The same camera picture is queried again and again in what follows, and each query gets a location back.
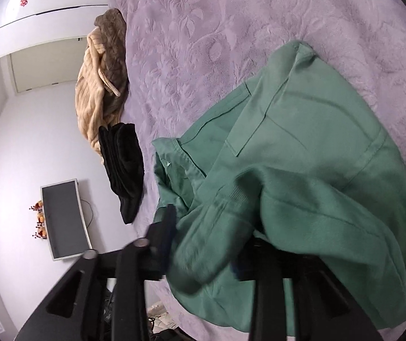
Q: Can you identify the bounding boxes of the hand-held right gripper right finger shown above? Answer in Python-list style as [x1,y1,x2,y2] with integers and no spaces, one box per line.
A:
[236,236,384,341]

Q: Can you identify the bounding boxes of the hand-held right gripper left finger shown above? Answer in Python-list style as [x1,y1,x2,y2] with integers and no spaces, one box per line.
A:
[14,204,178,341]

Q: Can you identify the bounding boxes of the green work jacket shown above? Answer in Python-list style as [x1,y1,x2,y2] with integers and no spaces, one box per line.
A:
[152,40,406,331]

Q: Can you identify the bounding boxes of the floor clutter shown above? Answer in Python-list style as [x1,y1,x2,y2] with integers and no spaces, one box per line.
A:
[145,300,189,341]

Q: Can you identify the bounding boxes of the grey computer monitor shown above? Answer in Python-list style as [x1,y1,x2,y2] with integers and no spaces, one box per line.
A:
[40,179,93,261]

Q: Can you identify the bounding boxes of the small orange decorations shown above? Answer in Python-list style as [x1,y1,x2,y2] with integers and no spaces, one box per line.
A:
[29,201,49,240]

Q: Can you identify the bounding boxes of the black garment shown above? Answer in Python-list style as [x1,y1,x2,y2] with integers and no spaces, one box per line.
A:
[98,122,145,225]

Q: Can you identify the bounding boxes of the beige ribbed garment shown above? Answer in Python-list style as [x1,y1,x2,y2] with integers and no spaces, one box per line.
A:
[75,28,122,166]

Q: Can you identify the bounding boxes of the brown fleece garment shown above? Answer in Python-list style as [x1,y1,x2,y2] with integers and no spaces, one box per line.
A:
[94,8,130,114]

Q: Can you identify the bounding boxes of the purple embossed blanket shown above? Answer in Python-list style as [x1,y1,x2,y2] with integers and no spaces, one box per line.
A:
[100,0,406,341]

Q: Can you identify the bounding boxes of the white wardrobe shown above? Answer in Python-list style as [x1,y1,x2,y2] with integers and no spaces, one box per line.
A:
[0,0,109,68]

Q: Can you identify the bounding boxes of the black monitor cable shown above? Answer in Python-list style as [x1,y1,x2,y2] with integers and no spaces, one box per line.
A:
[80,199,95,249]

